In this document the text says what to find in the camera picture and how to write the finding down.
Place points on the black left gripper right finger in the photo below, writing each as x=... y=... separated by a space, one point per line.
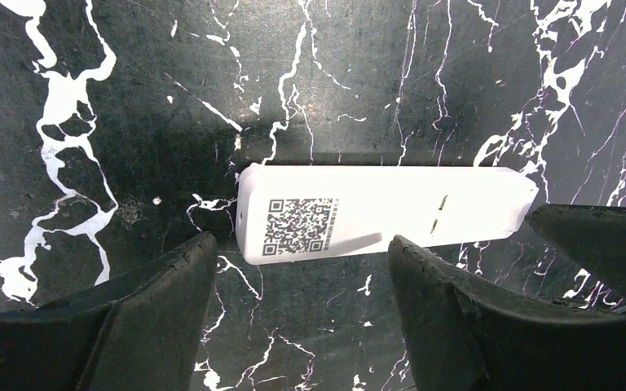
x=462 y=332

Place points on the white remote control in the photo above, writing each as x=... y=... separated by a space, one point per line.
x=291 y=213

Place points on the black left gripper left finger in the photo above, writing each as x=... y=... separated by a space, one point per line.
x=138 y=331

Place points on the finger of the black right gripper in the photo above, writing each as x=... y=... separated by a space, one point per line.
x=592 y=236

